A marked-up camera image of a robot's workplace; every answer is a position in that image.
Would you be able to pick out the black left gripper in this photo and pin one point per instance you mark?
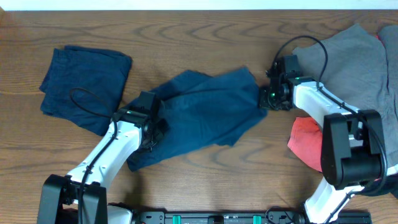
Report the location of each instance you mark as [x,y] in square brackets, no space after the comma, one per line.
[156,133]

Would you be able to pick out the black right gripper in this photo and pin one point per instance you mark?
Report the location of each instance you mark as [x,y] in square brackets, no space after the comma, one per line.
[264,102]

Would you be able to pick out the dark blue shorts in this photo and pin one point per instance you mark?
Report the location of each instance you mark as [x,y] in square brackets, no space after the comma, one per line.
[200,111]

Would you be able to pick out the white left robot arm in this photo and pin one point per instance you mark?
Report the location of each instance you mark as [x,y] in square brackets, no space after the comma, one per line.
[87,184]

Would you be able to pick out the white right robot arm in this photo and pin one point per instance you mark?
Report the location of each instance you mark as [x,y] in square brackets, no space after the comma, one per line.
[353,157]

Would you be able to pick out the red cloth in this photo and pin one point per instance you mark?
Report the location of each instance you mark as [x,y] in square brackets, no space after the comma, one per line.
[306,142]

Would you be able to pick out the grey shorts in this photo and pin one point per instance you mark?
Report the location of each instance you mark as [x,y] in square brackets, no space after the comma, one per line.
[352,65]

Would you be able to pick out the folded dark blue garment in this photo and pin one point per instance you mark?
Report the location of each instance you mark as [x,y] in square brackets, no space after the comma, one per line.
[85,86]

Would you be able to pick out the grey garment at edge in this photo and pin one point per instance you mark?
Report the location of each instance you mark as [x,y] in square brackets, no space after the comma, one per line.
[388,36]

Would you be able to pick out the black garment under pile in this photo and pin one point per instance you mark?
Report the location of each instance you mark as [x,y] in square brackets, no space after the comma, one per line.
[390,187]

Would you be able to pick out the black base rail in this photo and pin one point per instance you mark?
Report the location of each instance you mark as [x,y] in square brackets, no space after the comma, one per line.
[224,217]

